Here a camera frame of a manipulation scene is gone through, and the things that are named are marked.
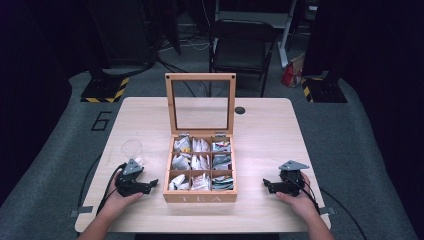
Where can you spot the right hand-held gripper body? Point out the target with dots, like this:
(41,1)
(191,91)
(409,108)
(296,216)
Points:
(290,185)

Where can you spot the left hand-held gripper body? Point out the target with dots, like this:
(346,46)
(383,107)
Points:
(128,186)

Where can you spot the person's left hand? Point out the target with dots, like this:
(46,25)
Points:
(116,201)

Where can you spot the person's right hand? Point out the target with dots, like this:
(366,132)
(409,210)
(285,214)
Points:
(301,203)

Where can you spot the clear glass cup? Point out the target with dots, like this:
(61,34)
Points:
(131,150)

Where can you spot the grey tape strip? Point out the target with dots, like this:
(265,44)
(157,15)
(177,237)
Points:
(81,211)
(327,211)

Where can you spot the wooden tea box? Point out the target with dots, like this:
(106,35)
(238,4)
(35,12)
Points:
(200,196)

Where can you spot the assorted tea bag packets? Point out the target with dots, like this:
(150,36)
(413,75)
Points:
(200,163)

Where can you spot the black round table grommet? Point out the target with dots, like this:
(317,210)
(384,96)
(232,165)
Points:
(240,110)

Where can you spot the striped black stand base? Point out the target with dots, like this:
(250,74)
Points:
(105,90)
(325,90)

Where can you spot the red bag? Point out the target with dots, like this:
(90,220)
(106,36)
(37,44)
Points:
(291,75)

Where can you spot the dark curtain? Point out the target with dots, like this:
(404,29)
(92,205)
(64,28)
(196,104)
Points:
(383,83)
(30,100)

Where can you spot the black folding chair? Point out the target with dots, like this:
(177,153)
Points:
(241,50)

